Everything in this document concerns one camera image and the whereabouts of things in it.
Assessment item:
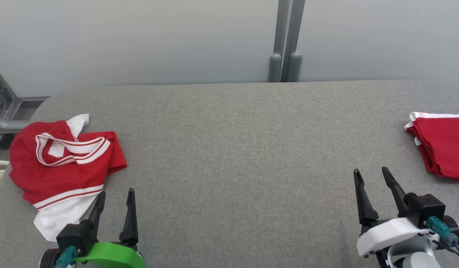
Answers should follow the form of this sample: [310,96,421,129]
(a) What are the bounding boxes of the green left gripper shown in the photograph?
[75,188,146,268]

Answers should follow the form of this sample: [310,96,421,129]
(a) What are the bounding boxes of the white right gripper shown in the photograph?
[354,167,431,258]

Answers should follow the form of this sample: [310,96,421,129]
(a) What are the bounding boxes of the red white basketball jersey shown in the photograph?
[9,114,127,242]

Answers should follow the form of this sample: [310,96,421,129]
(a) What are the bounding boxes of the red white basketball shorts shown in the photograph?
[404,112,459,182]

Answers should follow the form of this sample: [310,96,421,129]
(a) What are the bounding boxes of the teal plug left camera cable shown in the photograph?
[55,246,80,268]

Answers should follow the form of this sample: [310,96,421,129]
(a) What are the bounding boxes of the grey metal cart frame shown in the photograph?
[0,66,51,137]

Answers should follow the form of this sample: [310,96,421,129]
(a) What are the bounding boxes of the grey metal partition post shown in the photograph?
[268,0,290,83]
[285,0,305,83]

